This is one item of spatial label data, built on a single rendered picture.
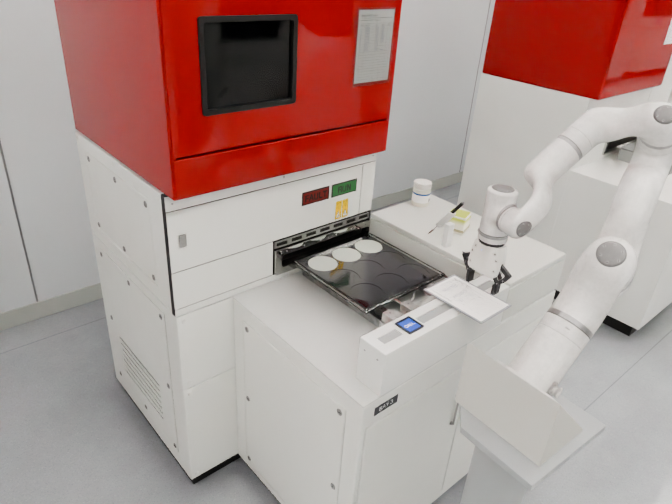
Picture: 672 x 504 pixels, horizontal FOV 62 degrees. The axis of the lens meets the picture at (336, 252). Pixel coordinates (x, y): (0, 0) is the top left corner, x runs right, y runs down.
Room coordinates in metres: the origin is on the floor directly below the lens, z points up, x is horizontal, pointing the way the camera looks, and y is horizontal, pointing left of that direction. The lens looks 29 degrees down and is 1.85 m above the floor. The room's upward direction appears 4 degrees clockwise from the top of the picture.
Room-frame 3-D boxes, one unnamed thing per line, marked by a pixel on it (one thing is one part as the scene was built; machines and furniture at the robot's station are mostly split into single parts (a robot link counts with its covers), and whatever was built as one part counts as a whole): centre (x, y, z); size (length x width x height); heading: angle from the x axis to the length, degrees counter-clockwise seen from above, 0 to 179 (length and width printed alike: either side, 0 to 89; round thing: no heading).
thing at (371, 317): (1.50, -0.06, 0.84); 0.50 x 0.02 x 0.03; 43
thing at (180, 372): (1.91, 0.41, 0.41); 0.82 x 0.71 x 0.82; 133
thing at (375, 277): (1.63, -0.11, 0.90); 0.34 x 0.34 x 0.01; 43
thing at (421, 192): (2.04, -0.32, 1.01); 0.07 x 0.07 x 0.10
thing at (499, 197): (1.44, -0.45, 1.22); 0.09 x 0.08 x 0.13; 24
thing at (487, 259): (1.45, -0.45, 1.08); 0.10 x 0.07 x 0.11; 43
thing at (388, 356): (1.31, -0.31, 0.89); 0.55 x 0.09 x 0.14; 133
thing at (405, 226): (1.82, -0.46, 0.89); 0.62 x 0.35 x 0.14; 43
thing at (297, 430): (1.60, -0.24, 0.41); 0.97 x 0.64 x 0.82; 133
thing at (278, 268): (1.77, 0.04, 0.89); 0.44 x 0.02 x 0.10; 133
